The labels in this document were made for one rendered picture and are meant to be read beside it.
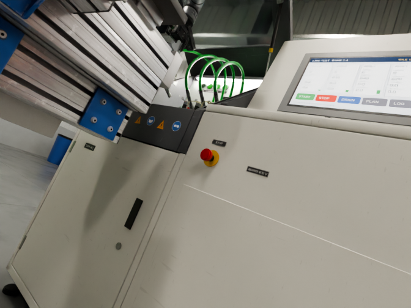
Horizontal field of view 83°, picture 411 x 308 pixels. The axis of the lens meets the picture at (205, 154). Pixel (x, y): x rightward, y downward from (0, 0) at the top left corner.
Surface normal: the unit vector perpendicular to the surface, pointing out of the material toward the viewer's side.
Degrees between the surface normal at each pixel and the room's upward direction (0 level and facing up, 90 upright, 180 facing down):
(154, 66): 90
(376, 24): 90
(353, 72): 76
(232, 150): 90
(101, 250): 90
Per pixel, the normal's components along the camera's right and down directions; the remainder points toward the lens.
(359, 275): -0.49, -0.35
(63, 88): 0.84, 0.26
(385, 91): -0.39, -0.55
